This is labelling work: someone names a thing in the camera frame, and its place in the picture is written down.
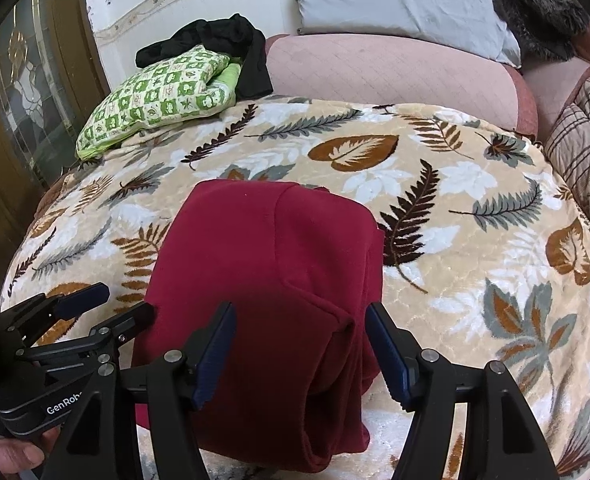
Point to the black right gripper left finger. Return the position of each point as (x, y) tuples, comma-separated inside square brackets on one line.
[(196, 368)]

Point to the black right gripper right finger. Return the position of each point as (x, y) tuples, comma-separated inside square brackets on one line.
[(399, 356)]

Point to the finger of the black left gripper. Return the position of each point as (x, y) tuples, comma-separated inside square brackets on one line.
[(123, 327), (39, 313)]

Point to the dark red garment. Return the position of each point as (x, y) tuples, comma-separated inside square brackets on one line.
[(300, 266)]

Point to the left hand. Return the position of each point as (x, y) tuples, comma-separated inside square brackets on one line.
[(19, 455)]

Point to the beige leaf pattern blanket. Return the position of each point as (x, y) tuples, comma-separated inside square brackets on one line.
[(489, 255)]

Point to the brown glass door wardrobe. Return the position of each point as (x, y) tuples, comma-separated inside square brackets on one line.
[(50, 81)]

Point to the green white patterned pillow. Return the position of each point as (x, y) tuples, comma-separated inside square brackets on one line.
[(196, 84)]

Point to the black cloth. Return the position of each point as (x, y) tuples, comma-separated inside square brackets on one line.
[(234, 36)]

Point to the grey pillow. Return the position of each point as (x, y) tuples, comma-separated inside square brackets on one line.
[(471, 26)]

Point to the dark furry cushion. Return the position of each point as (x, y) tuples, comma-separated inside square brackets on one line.
[(544, 29)]

